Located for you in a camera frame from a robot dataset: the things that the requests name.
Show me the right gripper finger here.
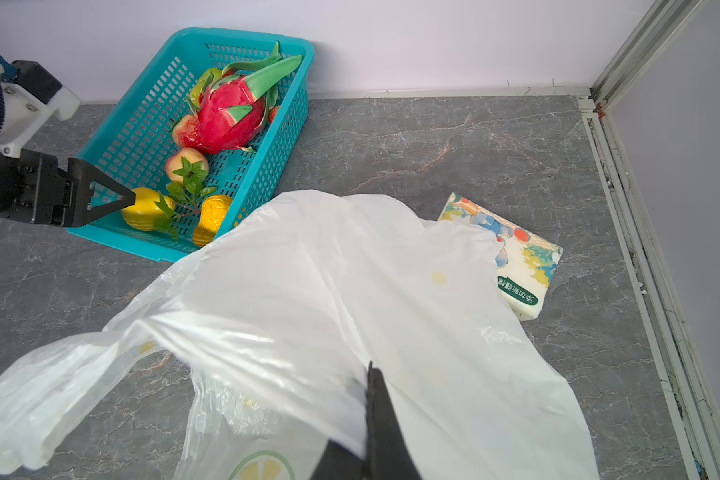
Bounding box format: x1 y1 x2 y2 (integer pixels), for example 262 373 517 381
311 363 421 480

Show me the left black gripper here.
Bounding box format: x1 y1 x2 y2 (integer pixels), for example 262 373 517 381
0 151 136 227

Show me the fake yellow lemon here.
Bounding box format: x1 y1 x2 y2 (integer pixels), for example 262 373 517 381
121 187 175 232

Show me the green leafy twig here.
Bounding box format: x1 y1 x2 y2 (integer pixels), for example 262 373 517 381
156 175 217 241

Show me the fake peach with leaves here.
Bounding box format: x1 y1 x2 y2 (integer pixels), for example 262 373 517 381
165 148 210 185

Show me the fake orange fruit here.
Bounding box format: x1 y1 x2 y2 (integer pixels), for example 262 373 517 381
192 195 232 248

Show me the white plastic bag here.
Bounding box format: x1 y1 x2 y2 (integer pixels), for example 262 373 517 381
0 190 598 479

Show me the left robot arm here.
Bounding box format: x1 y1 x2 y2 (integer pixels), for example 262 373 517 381
0 55 136 228

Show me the fake red peach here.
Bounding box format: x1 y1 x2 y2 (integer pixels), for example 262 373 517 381
171 114 202 150

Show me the fake green fruit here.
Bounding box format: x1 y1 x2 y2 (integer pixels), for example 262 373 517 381
189 67 222 109

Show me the fake red dragon fruit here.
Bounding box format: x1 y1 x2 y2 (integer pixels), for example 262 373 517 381
187 43 303 155

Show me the teal plastic basket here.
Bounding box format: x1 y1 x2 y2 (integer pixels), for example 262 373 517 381
80 27 315 232

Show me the small red fruit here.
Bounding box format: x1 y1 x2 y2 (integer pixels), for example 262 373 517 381
268 106 280 123

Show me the colourful tissue pack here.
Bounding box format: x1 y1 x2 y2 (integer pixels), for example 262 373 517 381
439 193 563 321

